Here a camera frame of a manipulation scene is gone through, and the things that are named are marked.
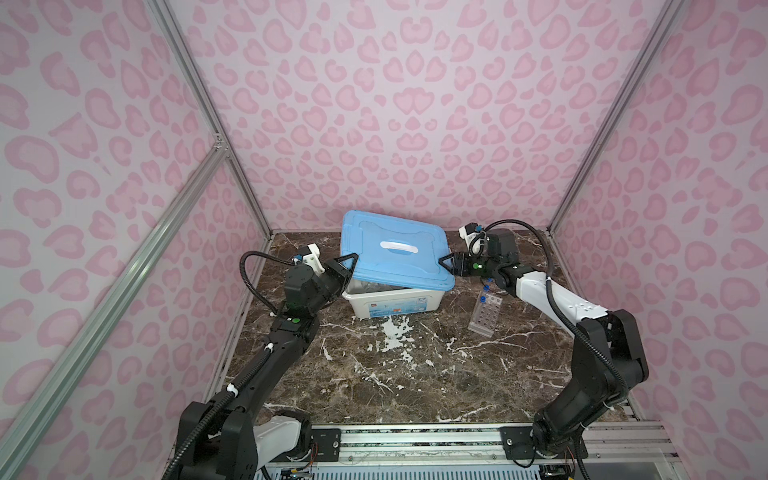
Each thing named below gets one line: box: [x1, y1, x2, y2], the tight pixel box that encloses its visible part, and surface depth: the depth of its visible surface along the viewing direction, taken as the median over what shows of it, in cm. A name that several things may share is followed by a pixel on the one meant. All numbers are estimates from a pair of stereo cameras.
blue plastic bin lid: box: [340, 210, 456, 291], surface depth 86 cm
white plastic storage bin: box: [342, 278, 445, 318], surface depth 90 cm
